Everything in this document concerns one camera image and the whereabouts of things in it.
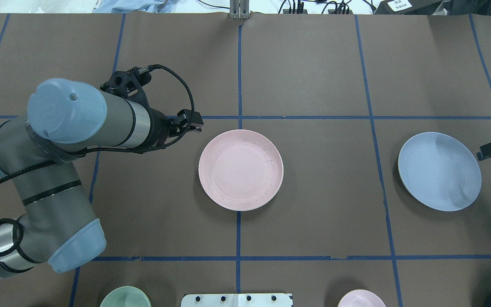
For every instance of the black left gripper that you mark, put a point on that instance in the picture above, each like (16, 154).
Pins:
(159, 128)

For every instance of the pink plate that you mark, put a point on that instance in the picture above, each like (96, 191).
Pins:
(241, 170)

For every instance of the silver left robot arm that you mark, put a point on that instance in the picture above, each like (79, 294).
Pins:
(65, 121)

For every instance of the blue plate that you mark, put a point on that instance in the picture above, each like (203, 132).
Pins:
(439, 171)

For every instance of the light blue cloth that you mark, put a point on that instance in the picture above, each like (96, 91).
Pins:
(125, 6)

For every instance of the black box with label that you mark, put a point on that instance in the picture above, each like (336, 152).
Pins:
(411, 7)

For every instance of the green bowl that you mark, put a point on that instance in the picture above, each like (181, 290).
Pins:
(126, 296)

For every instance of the pink bowl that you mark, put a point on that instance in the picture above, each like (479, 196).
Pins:
(360, 298)

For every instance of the grey aluminium frame post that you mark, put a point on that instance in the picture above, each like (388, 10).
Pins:
(239, 9)

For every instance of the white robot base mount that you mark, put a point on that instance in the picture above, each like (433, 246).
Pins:
(238, 300)

